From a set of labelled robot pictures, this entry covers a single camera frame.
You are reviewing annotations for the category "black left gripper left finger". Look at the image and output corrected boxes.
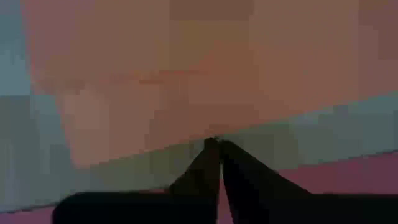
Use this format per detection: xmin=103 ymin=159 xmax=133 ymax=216
xmin=169 ymin=137 xmax=221 ymax=193

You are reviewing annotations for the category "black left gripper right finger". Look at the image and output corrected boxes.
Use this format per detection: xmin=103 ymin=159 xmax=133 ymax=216
xmin=220 ymin=139 xmax=312 ymax=200

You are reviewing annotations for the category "red paper sheet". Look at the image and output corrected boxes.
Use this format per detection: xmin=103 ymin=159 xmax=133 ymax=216
xmin=21 ymin=0 xmax=398 ymax=170
xmin=0 ymin=151 xmax=398 ymax=224

